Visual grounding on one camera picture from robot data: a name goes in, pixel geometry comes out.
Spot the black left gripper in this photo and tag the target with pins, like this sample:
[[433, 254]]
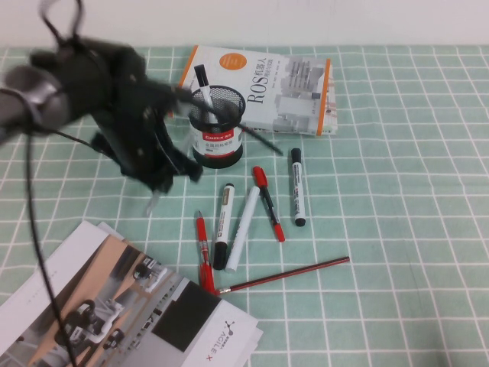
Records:
[[133, 137]]

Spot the slim grey pen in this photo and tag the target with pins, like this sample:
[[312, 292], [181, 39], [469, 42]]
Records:
[[153, 204]]

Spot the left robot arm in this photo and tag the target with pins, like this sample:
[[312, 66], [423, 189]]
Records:
[[34, 95]]

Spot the black mesh pen holder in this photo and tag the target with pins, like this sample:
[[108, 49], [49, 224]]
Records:
[[217, 147]]

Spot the red gel pen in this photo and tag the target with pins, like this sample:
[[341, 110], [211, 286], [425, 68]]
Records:
[[201, 237]]

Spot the plain white pen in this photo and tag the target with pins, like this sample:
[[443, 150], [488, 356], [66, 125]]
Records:
[[244, 221]]

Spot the black pen red caps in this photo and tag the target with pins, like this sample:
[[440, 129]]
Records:
[[261, 177]]

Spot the white marker grey label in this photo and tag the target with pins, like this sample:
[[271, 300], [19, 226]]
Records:
[[225, 214]]

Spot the white marker black caps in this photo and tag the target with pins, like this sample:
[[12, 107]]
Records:
[[298, 187], [201, 78]]

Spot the AgileX photo brochure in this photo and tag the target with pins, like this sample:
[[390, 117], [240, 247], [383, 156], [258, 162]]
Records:
[[133, 286]]

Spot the white orange ROS book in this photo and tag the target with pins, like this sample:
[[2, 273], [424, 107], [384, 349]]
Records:
[[267, 95]]

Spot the brochure with robot photo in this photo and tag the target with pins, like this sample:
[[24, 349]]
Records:
[[57, 264]]

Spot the red black striped pencil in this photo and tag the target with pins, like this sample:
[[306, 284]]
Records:
[[290, 272]]

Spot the white book colourful edge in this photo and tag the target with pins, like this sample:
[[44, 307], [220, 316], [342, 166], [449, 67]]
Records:
[[331, 114]]

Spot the green checked tablecloth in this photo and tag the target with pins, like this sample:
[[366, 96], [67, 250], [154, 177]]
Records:
[[382, 191]]

